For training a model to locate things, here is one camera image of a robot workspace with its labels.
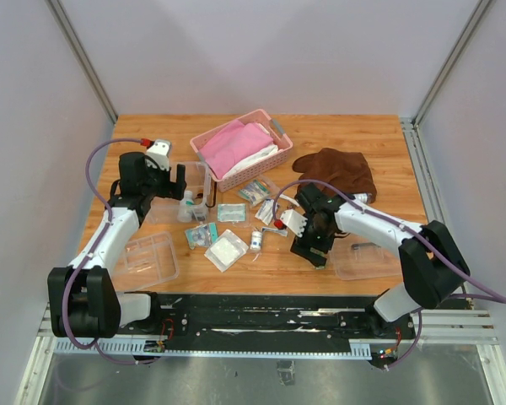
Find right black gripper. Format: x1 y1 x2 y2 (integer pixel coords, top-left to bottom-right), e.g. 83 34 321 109
290 213 335 267

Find white medicine bottle green label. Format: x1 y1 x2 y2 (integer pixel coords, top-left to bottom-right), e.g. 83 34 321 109
177 190 196 223

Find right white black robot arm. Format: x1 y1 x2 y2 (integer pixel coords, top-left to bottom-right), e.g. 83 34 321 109
279 183 471 338

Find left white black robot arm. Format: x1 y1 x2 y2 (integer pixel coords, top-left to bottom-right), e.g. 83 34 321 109
47 152 186 339

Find clear plastic medicine box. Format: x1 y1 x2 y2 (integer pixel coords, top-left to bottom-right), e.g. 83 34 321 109
147 161 212 224

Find clear box lid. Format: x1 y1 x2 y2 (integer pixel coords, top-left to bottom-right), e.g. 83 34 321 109
330 235 401 281

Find thin white sachet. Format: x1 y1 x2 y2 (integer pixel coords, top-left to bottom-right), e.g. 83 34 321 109
261 227 288 237

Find teal plaster packet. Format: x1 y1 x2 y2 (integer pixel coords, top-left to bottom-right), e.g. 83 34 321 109
185 223 218 250

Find small bandage roll packet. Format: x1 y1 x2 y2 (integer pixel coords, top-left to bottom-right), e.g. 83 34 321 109
250 229 263 253

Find white swab packets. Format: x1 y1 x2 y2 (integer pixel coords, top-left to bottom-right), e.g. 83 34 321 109
255 198 279 225

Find white cotton swab wrapper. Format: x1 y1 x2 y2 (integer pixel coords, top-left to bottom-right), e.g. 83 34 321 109
278 194 299 207

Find pink folded cloth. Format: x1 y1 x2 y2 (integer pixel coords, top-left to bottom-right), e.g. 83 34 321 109
199 120 274 180

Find green white bandage packet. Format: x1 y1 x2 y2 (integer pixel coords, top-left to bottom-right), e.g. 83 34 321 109
238 177 278 207

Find white blue pill bottle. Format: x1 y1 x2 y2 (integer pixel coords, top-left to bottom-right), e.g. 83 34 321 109
353 192 373 204

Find white gauze pad packet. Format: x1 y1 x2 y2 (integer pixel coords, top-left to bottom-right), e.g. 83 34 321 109
204 229 249 273

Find clear divided tray insert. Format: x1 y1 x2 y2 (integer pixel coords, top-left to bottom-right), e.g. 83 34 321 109
111 231 180 293

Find brown towel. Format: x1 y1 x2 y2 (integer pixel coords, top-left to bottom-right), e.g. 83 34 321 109
292 148 377 203

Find white folded cloth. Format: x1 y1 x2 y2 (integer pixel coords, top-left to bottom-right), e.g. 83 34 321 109
223 143 278 179

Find pink plastic basket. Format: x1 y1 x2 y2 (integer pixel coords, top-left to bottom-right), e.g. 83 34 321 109
190 109 293 192

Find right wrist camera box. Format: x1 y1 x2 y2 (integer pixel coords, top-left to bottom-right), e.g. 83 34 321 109
280 209 308 237

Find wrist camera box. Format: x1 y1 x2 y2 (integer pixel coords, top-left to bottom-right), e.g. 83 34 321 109
146 139 172 171
280 209 308 237

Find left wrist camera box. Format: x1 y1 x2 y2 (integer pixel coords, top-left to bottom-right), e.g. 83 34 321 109
146 139 172 171

